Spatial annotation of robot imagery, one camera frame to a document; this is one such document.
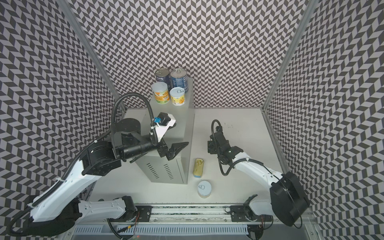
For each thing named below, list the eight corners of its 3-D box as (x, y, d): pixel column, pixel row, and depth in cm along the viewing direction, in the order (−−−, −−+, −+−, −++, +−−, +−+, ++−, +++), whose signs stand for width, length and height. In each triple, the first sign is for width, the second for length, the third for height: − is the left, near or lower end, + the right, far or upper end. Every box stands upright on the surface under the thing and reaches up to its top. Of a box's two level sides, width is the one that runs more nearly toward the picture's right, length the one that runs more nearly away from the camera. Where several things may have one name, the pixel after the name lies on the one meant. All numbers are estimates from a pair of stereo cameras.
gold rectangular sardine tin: (193, 178, 85) (193, 175, 82) (193, 161, 92) (193, 158, 89) (203, 178, 85) (204, 175, 82) (203, 161, 92) (203, 158, 89)
